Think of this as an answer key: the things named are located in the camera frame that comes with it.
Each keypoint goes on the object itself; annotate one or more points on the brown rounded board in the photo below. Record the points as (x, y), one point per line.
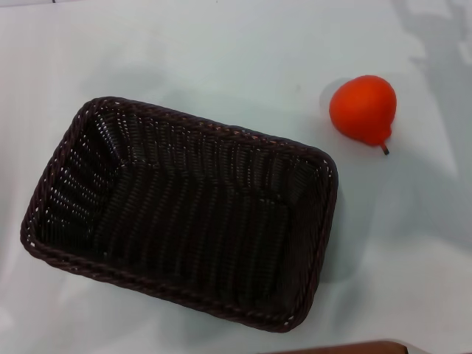
(343, 348)

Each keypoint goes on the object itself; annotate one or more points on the dark brown woven basket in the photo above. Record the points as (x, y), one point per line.
(191, 221)

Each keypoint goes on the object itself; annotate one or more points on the red toy pear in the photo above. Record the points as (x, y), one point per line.
(361, 108)

